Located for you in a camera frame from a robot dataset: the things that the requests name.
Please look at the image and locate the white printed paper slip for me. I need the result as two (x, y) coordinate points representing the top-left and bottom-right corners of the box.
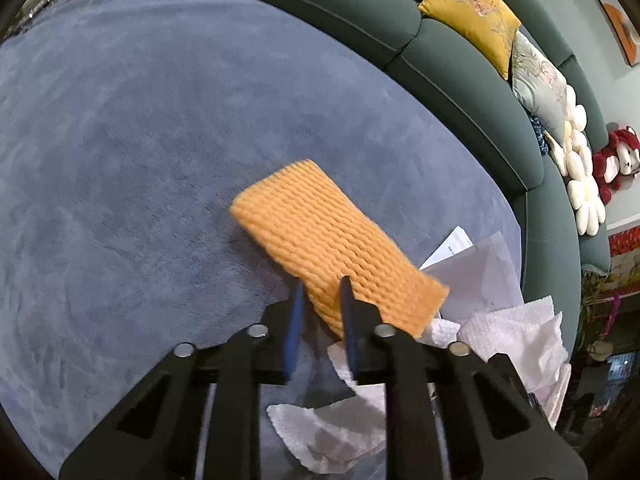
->
(419, 225), (474, 270)

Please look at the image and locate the red teddy bear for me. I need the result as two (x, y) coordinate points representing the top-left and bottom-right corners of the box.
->
(591, 127), (640, 206)

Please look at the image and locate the orange foam net sleeve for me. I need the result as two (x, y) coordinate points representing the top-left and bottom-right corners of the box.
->
(229, 158), (450, 341)

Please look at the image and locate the white flower pillow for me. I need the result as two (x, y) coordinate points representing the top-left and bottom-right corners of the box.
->
(566, 160), (607, 236)
(545, 84), (590, 177)

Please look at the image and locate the blue floral cloth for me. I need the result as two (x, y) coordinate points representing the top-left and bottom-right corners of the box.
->
(529, 112), (553, 157)

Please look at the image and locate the white crumpled tissue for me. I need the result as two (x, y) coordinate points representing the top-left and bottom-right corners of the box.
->
(267, 342), (401, 476)
(430, 295), (571, 393)

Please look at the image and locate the red wall hanging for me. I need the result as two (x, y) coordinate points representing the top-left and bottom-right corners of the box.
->
(607, 227), (640, 258)

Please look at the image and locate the orange framed wall picture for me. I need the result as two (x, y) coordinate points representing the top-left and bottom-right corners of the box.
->
(597, 0), (640, 67)

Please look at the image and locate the white paper sheet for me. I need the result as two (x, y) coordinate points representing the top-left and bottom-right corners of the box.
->
(425, 232), (525, 323)

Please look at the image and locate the blue plush blanket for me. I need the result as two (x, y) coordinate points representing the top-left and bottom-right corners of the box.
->
(0, 0), (581, 480)

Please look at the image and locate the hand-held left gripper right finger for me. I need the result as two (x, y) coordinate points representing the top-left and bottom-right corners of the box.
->
(339, 275), (589, 480)

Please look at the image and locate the yellow embroidered cushion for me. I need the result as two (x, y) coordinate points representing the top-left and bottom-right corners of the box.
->
(417, 0), (522, 81)

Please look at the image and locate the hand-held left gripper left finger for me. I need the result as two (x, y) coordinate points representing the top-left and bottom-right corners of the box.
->
(59, 279), (307, 480)

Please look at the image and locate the potted flower plant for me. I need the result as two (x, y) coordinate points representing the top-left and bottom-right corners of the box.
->
(580, 270), (623, 356)

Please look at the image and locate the grey embroidered cushion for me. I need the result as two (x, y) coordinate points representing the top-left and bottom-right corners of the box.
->
(511, 30), (571, 147)

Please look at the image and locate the green sofa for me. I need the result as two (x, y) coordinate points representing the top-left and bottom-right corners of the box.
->
(95, 0), (613, 281)

